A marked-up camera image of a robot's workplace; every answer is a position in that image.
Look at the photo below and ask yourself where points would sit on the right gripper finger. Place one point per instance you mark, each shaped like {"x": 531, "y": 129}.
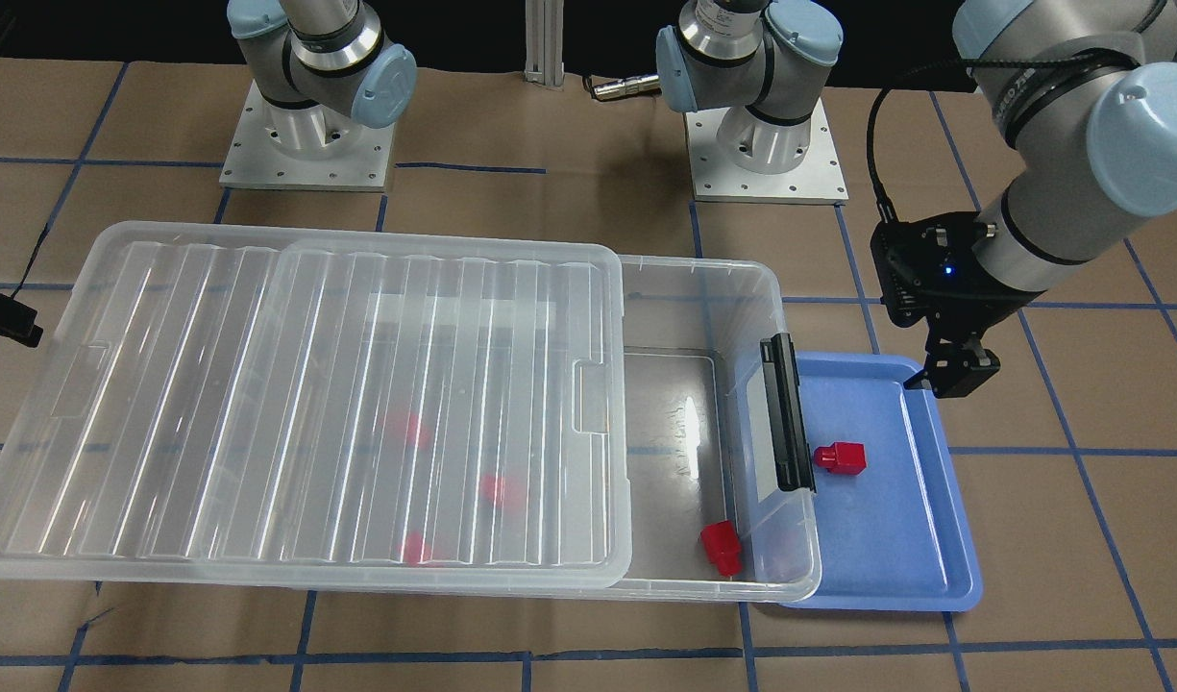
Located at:
{"x": 18, "y": 322}

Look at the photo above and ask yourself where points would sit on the red block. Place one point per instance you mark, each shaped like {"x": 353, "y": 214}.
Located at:
{"x": 842, "y": 458}
{"x": 503, "y": 491}
{"x": 406, "y": 427}
{"x": 416, "y": 550}
{"x": 723, "y": 547}

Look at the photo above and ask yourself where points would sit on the clear plastic box lid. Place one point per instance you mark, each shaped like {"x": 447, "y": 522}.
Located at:
{"x": 207, "y": 412}

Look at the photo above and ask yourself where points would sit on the clear plastic storage box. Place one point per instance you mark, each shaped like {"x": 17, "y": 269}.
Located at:
{"x": 709, "y": 381}

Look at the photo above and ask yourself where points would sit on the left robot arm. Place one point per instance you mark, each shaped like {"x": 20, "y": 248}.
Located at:
{"x": 1084, "y": 91}

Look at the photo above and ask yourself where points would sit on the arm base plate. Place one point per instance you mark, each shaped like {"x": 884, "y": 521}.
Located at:
{"x": 314, "y": 149}
{"x": 799, "y": 173}

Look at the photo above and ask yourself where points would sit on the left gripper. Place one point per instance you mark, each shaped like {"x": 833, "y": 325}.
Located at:
{"x": 978, "y": 306}

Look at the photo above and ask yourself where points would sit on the red block in box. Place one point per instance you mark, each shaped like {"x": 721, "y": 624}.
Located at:
{"x": 723, "y": 547}

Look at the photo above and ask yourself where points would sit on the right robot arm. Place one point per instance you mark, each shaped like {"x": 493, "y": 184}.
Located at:
{"x": 328, "y": 87}

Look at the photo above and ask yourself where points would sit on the blue plastic tray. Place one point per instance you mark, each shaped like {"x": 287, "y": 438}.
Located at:
{"x": 897, "y": 535}

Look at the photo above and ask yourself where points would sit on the red block under lid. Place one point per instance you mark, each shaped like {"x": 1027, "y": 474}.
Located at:
{"x": 416, "y": 550}
{"x": 406, "y": 427}
{"x": 503, "y": 491}

